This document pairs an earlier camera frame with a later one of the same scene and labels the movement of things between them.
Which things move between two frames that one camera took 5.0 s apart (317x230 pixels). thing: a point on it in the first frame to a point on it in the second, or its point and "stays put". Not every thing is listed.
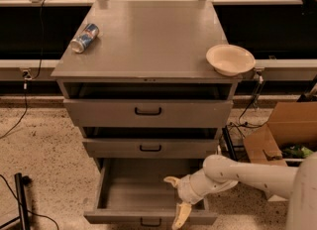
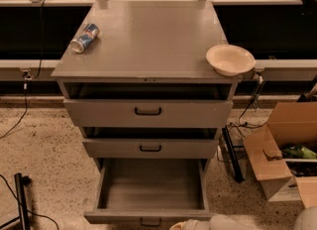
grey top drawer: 149,102 stays put
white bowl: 230,59 stays put
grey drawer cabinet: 135,77 stays put
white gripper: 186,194 to 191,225
